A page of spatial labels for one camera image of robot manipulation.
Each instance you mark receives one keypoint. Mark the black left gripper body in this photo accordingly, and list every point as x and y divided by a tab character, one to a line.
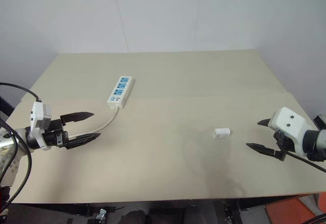
54	137

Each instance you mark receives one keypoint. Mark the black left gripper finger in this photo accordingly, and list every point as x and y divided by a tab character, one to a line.
76	116
84	138

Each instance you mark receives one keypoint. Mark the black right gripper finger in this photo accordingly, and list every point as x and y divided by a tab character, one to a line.
266	123
261	148

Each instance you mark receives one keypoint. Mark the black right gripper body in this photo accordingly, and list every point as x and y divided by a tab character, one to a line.
282	142

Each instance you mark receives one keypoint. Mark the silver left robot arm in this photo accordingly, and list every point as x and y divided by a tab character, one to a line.
11	142

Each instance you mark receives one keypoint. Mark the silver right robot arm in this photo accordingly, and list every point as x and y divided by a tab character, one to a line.
318	138

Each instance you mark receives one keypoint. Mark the white plug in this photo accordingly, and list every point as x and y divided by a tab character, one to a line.
221	133

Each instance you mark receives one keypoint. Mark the white blue power strip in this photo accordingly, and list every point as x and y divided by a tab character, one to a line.
120	90

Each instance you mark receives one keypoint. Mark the black box with silver edge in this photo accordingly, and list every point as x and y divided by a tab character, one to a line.
320	122

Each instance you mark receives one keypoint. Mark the dark panel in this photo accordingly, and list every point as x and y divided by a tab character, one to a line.
4	107

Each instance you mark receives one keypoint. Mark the orange floor object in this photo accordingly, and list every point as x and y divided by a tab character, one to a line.
295	208

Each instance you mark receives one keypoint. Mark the silver metal clamp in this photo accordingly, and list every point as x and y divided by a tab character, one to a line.
101	214

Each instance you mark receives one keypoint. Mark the dark rounded shape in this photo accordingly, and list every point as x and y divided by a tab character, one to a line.
136	217

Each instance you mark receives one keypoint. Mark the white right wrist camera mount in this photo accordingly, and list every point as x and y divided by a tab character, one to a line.
287	118

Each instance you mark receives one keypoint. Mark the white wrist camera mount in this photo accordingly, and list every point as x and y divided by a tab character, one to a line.
38	112
287	118

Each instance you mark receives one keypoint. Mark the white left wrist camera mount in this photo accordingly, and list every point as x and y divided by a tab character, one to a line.
38	112

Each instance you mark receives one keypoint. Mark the black table frame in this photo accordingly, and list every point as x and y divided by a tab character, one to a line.
63	208

